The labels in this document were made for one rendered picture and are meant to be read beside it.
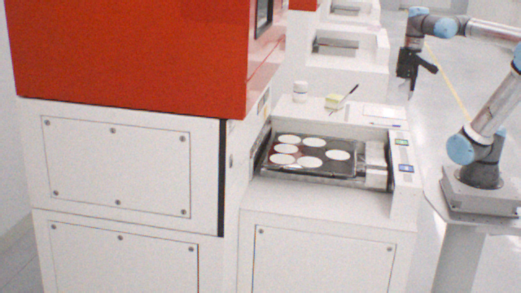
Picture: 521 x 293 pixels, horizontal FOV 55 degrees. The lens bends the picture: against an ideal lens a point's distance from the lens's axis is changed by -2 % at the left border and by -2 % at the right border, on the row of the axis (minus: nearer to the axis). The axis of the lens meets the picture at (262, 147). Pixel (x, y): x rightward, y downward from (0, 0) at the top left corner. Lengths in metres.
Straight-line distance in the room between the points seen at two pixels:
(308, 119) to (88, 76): 1.07
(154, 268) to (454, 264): 1.20
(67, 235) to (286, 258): 0.78
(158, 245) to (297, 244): 0.49
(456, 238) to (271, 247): 0.76
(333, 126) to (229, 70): 0.96
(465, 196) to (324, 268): 0.58
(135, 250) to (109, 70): 0.62
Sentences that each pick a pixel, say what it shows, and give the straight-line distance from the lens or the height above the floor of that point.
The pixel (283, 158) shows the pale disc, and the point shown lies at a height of 0.90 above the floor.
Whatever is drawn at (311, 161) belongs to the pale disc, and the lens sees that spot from 2.03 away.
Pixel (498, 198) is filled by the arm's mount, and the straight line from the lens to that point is 2.03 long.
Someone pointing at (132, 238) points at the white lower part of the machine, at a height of 0.76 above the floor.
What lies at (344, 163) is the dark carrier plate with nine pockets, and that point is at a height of 0.90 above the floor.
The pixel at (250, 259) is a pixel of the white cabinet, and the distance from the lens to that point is 1.94.
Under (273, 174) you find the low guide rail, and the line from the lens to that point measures 2.05.
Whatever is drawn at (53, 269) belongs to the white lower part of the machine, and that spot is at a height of 0.57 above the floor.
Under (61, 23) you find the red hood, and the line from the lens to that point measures 1.62.
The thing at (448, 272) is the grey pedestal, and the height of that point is 0.49.
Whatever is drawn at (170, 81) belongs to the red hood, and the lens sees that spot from 1.50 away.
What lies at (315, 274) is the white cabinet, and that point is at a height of 0.58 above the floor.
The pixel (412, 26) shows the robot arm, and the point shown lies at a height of 1.44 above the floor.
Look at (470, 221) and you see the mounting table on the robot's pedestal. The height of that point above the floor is 0.82.
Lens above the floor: 1.73
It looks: 23 degrees down
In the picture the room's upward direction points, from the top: 3 degrees clockwise
